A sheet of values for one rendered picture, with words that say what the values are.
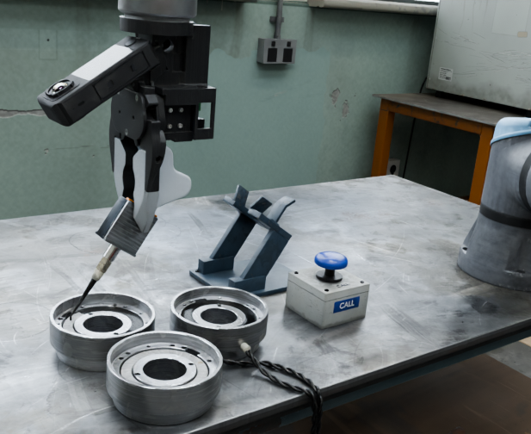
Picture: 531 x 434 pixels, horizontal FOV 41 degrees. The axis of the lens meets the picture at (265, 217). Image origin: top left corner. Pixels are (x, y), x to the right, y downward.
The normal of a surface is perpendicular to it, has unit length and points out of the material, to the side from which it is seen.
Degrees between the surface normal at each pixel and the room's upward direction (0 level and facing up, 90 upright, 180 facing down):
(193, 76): 90
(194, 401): 90
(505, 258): 72
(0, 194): 90
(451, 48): 90
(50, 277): 0
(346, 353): 0
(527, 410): 0
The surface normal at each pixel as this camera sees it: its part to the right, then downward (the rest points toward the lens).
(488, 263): -0.64, -0.13
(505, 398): 0.08, -0.95
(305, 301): -0.81, 0.11
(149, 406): -0.11, 0.30
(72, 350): -0.36, 0.26
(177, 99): 0.59, 0.29
